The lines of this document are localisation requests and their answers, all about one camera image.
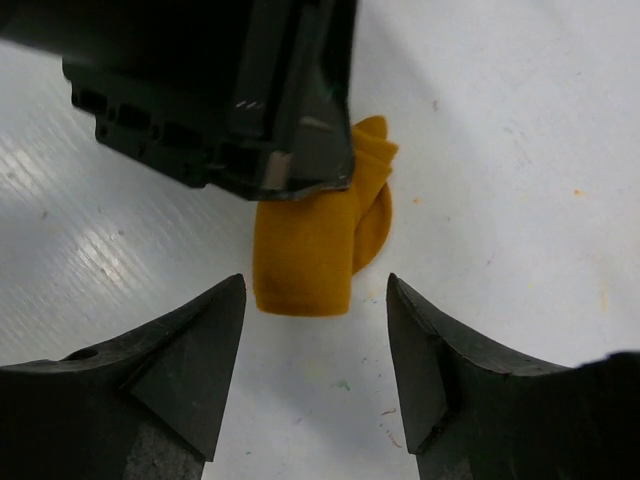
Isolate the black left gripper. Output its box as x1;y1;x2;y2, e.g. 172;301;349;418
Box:
1;1;358;200

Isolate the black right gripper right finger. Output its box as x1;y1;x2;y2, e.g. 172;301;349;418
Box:
386;276;639;479

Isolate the yellow sock with brown cuff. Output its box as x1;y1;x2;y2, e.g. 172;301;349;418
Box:
252;115;398;317

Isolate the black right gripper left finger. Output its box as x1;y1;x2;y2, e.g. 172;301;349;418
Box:
1;274;246;479

